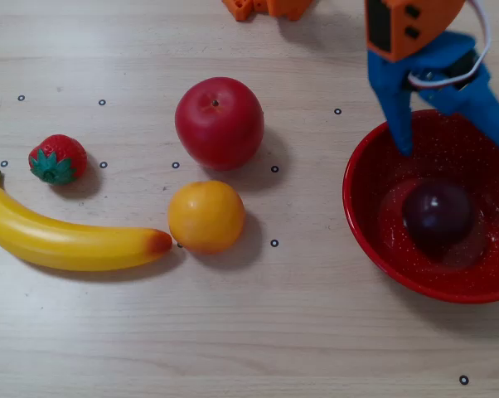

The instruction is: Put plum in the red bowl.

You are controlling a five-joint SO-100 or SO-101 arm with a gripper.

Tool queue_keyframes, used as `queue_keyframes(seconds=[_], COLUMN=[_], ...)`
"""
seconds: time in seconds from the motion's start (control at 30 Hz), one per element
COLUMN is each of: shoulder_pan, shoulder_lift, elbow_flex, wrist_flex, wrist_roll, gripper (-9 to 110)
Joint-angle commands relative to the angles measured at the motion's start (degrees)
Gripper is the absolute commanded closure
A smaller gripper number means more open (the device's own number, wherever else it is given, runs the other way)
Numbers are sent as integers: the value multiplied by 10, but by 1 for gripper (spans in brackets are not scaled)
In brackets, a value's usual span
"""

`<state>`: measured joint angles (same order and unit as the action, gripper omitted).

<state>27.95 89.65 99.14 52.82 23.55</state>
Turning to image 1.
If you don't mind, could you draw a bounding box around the orange robot base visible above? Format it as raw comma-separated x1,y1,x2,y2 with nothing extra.
221,0,315,22

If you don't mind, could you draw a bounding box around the red toy apple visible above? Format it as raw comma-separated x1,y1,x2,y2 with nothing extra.
174,75,266,171

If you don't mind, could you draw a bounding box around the yellow toy banana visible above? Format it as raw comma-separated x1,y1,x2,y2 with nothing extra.
0,166,174,273

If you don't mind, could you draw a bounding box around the white and red cable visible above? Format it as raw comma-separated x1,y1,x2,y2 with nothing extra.
406,0,493,90

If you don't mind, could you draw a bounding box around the orange toy fruit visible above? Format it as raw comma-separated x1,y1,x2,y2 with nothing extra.
167,180,247,255

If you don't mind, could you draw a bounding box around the red toy strawberry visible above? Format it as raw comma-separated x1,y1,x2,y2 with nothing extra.
28,133,88,187

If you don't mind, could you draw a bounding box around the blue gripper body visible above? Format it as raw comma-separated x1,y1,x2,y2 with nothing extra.
406,32,492,90

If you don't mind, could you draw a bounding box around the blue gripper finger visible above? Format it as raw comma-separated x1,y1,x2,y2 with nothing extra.
417,61,499,163
366,49,414,158

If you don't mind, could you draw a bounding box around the dark purple toy plum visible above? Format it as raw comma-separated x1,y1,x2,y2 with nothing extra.
401,182,474,260

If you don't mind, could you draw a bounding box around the red speckled bowl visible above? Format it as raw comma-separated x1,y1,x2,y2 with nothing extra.
342,109,499,304

